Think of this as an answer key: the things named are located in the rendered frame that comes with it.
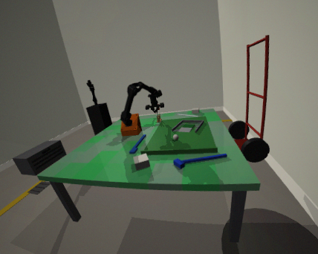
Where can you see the dark green flat mat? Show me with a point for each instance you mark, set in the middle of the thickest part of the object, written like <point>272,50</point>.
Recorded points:
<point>163,136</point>

